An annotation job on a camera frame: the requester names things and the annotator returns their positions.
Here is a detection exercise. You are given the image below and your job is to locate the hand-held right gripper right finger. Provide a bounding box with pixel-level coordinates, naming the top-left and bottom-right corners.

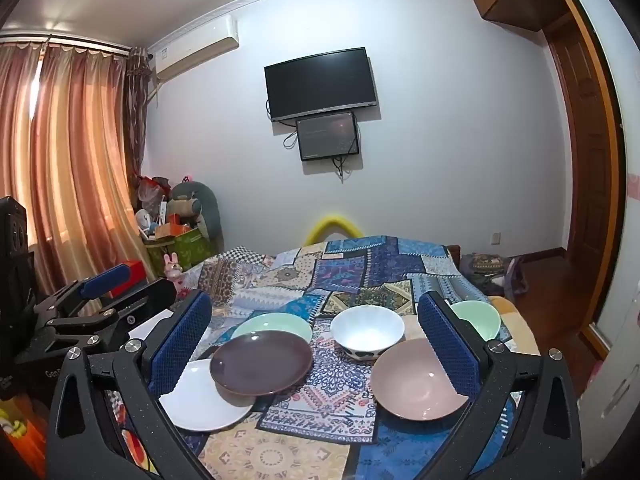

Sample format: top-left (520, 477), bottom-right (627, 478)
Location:
top-left (417, 290), bottom-right (586, 480)

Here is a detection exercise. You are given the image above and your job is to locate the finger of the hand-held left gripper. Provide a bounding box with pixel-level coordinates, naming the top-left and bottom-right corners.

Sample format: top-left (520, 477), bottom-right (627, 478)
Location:
top-left (44, 278), bottom-right (178, 352)
top-left (35, 264), bottom-right (132, 321)

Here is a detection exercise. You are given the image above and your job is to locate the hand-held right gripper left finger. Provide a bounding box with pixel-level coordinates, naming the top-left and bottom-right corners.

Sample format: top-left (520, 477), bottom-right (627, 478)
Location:
top-left (46, 290), bottom-right (216, 480)

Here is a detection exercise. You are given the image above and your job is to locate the green bowl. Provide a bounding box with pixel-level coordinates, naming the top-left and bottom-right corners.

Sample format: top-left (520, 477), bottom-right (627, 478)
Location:
top-left (449, 300), bottom-right (501, 343)

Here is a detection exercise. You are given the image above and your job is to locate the pink bowl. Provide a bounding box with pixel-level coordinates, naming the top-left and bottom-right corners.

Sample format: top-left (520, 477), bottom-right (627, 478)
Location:
top-left (370, 338), bottom-right (473, 422)

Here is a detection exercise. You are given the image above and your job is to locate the white plate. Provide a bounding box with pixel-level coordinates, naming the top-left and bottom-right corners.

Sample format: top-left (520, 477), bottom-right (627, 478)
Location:
top-left (159, 358), bottom-right (255, 432)

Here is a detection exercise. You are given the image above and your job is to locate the brown plate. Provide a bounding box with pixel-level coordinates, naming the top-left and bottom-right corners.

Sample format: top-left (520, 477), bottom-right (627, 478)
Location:
top-left (210, 330), bottom-right (314, 396)

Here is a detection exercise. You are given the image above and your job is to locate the white bowl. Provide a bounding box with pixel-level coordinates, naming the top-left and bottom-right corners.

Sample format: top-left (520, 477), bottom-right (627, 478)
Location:
top-left (330, 305), bottom-right (405, 363)

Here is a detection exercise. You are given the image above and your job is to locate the green plate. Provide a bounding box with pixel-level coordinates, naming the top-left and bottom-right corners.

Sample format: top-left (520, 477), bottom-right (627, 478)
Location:
top-left (230, 312), bottom-right (313, 348)

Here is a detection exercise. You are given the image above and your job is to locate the red box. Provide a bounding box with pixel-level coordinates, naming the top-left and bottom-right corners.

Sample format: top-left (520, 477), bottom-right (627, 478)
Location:
top-left (111, 260), bottom-right (148, 297)

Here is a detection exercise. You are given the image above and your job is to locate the orange box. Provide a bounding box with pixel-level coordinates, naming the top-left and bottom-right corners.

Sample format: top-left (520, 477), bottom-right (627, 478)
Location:
top-left (155, 214), bottom-right (191, 241)

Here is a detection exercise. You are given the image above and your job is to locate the green storage box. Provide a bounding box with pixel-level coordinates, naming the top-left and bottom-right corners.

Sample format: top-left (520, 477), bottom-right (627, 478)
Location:
top-left (145, 227), bottom-right (213, 276)

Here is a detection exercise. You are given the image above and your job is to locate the patterned bag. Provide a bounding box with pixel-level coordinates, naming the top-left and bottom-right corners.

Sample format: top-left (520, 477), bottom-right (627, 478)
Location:
top-left (460, 252), bottom-right (526, 296)

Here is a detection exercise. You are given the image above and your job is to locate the red plastic bag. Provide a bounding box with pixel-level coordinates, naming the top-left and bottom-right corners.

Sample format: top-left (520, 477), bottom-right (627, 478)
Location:
top-left (137, 176), bottom-right (171, 206)

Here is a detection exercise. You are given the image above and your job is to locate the grey green plush toy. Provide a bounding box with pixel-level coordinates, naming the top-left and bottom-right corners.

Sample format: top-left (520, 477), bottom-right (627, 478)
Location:
top-left (167, 180), bottom-right (223, 253)

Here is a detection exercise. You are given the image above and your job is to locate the peach curtain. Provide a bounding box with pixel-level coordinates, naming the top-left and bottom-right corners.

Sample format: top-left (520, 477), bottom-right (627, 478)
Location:
top-left (0, 40), bottom-right (158, 306)

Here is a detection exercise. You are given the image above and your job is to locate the blue patchwork blanket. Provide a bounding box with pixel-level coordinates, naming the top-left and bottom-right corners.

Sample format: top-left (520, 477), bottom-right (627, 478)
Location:
top-left (107, 234), bottom-right (516, 480)

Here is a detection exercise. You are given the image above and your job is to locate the brown patterned curtain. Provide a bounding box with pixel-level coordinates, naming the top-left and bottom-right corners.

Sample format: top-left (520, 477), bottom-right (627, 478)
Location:
top-left (122, 46), bottom-right (152, 196)

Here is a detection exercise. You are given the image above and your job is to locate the white air conditioner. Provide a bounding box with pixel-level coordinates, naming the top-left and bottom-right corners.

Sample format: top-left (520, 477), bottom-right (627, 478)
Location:
top-left (152, 15), bottom-right (240, 81)

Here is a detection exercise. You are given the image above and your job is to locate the yellow ring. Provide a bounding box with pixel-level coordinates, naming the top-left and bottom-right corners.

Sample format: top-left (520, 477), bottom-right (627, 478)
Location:
top-left (305, 215), bottom-right (362, 247)

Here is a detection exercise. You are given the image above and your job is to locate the wooden door frame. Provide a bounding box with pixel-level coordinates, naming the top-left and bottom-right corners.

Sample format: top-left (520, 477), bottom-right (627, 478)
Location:
top-left (542, 0), bottom-right (628, 361)

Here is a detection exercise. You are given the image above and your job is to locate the small black wall monitor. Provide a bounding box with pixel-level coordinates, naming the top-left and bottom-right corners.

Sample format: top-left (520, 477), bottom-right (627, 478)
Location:
top-left (295, 112), bottom-right (361, 162)

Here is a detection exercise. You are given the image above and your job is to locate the large black wall television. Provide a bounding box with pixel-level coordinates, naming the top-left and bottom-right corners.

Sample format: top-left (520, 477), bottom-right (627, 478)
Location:
top-left (264, 47), bottom-right (377, 122)

